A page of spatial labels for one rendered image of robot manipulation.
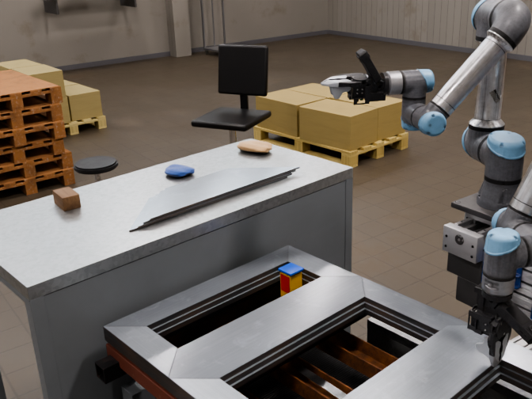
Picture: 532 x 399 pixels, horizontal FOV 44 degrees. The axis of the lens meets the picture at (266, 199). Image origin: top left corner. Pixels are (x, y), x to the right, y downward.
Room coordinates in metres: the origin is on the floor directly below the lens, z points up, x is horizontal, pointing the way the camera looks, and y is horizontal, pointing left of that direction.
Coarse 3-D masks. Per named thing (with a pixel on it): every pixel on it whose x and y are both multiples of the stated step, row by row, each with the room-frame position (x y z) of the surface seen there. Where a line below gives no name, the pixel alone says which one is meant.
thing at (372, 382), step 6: (372, 378) 1.33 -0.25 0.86; (366, 384) 1.31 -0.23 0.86; (372, 384) 1.31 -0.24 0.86; (378, 384) 1.31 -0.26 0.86; (384, 384) 1.31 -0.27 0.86; (354, 390) 1.29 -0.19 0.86; (360, 390) 1.29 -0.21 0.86; (366, 390) 1.28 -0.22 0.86; (372, 390) 1.28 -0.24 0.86; (378, 390) 1.28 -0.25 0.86; (384, 390) 1.28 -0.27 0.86; (390, 390) 1.28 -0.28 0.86; (396, 390) 1.28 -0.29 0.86; (360, 396) 1.27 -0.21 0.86; (366, 396) 1.26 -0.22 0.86; (372, 396) 1.26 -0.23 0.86; (378, 396) 1.26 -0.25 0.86; (384, 396) 1.26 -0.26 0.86; (390, 396) 1.26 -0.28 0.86; (396, 396) 1.26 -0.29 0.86; (402, 396) 1.26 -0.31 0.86
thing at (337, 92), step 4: (328, 80) 2.03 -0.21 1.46; (332, 80) 2.03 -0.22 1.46; (336, 80) 2.03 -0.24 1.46; (340, 80) 2.03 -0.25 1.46; (344, 80) 2.03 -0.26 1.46; (348, 80) 2.03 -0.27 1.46; (324, 84) 2.03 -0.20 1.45; (328, 84) 2.02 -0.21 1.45; (332, 84) 2.02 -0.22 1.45; (336, 84) 2.01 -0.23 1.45; (332, 88) 2.02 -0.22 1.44; (336, 88) 2.02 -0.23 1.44; (340, 88) 2.03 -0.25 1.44; (344, 88) 2.03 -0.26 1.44; (348, 88) 2.03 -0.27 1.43; (332, 92) 2.02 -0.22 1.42; (336, 92) 2.03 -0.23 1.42; (340, 92) 2.03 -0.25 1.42; (336, 96) 2.03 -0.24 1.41; (340, 96) 2.03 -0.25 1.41
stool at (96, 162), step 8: (80, 160) 4.14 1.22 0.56; (88, 160) 4.14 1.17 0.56; (96, 160) 4.13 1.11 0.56; (104, 160) 4.12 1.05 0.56; (112, 160) 4.12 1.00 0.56; (80, 168) 3.98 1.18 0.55; (88, 168) 3.97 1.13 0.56; (96, 168) 3.97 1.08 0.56; (104, 168) 3.99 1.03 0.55; (112, 168) 4.02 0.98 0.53; (96, 176) 4.07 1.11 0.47
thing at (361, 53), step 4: (356, 52) 2.05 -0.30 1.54; (360, 52) 2.03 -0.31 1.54; (364, 52) 2.02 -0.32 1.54; (356, 56) 2.05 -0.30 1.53; (360, 56) 2.02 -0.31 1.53; (364, 56) 2.02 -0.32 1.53; (368, 56) 2.02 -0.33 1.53; (360, 60) 2.03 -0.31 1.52; (364, 60) 2.02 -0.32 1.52; (368, 60) 2.02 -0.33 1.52; (364, 64) 2.03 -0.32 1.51; (368, 64) 2.03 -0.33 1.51; (372, 64) 2.03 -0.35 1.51; (368, 68) 2.03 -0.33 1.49; (372, 68) 2.03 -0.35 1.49; (368, 72) 2.04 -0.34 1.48; (372, 72) 2.03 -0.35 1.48; (376, 72) 2.03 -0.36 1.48; (372, 76) 2.03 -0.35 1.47; (376, 76) 2.04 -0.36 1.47; (380, 76) 2.04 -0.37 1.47; (372, 80) 2.06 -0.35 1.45; (376, 80) 2.04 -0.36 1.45
